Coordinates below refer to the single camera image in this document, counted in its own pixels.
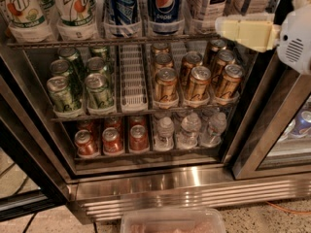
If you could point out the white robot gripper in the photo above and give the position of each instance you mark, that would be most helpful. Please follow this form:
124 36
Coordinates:
295 38

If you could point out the tea bottle blue label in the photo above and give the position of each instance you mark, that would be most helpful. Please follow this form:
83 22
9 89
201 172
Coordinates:
203 14
254 9

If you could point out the blue Pepsi bottle right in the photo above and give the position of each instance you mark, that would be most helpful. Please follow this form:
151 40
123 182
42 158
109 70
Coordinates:
164 16

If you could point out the blue pepsi bottle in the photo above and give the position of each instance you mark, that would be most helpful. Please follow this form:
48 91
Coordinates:
164 16
123 17

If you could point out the clear water bottle right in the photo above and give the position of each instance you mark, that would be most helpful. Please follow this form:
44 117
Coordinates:
211 135

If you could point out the clear water bottle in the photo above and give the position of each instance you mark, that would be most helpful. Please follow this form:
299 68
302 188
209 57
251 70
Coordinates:
211 135
190 127
164 134

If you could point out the clear water bottle middle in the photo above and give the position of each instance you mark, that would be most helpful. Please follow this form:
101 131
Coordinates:
190 127

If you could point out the blue Pepsi bottle left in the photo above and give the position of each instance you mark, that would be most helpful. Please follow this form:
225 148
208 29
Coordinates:
123 17

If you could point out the steel fridge cabinet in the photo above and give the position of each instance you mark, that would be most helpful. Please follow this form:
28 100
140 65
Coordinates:
237 171

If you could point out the clear water bottle left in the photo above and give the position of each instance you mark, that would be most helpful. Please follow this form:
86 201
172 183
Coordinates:
164 134

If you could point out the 7UP bottle right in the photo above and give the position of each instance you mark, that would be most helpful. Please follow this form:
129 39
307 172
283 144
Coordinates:
76 19

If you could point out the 7up bottle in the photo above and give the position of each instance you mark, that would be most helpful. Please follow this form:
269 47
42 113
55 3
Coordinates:
30 20
76 19

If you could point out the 7UP bottle left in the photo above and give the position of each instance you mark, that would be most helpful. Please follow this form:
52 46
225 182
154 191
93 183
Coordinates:
30 20

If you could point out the open fridge glass door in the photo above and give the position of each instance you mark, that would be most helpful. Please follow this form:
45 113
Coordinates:
21 140

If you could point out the gold can middle right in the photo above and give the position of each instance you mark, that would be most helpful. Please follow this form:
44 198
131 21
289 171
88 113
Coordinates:
222 58

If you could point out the gold can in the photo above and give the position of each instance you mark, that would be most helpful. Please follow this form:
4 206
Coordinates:
165 85
222 58
163 60
199 80
157 48
190 59
230 79
212 48

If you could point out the gold can back right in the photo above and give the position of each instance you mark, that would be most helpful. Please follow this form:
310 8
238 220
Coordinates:
212 48

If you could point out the gold can front right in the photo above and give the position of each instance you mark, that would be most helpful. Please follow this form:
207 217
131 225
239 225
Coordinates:
230 79

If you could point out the gold can middle centre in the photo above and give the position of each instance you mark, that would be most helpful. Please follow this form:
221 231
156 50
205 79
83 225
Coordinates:
190 59

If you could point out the gold can front middle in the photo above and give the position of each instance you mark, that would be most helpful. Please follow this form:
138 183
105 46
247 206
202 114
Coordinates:
199 80

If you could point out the blue can behind glass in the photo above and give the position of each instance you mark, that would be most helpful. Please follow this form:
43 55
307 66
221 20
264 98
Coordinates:
302 124

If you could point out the gold can middle left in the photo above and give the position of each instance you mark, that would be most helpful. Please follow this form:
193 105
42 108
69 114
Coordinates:
163 60

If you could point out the gold can back left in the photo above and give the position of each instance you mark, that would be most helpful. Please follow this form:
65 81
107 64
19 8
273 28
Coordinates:
157 48

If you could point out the gold can front left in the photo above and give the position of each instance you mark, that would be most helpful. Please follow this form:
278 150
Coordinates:
165 85

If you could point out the red can back right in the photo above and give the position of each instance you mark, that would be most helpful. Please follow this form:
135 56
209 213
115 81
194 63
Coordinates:
137 120

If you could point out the red can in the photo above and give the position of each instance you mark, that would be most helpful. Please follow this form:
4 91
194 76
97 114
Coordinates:
86 145
113 121
112 143
138 139
87 124
137 120

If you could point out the green can back right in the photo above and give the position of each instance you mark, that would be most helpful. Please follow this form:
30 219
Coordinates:
103 52

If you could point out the green can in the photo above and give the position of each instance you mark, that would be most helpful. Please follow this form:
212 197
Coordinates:
74 57
63 97
99 91
62 67
99 65
103 52

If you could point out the red can front right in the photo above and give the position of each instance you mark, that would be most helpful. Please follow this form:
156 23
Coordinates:
138 139

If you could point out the green can middle right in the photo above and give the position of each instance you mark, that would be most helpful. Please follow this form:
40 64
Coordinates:
99 65

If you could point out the green can front right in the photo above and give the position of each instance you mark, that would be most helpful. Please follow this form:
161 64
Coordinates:
99 91

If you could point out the red can back middle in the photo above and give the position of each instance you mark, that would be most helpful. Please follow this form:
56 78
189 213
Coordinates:
113 121

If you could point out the green can back left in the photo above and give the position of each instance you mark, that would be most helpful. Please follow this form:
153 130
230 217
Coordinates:
74 57

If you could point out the red can front middle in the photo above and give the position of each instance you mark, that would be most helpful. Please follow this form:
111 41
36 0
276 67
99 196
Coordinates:
112 143

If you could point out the red can back left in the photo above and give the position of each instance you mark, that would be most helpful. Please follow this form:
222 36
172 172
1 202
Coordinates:
87 124

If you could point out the green can middle left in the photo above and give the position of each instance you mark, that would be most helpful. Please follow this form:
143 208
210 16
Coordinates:
62 67

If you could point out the green can front left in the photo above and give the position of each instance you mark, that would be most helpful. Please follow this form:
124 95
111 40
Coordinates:
63 97

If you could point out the red can front left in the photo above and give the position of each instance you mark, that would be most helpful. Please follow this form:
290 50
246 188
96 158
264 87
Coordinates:
86 145

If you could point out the clear plastic bin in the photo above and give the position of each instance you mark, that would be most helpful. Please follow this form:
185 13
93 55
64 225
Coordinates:
173 220

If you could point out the middle wire shelf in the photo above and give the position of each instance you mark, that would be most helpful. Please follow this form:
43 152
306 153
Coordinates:
145 112

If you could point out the wire shelf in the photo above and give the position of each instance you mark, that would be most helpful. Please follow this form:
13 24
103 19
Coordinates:
112 42
145 112

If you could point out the top wire shelf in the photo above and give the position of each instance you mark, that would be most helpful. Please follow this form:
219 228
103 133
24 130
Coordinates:
112 42

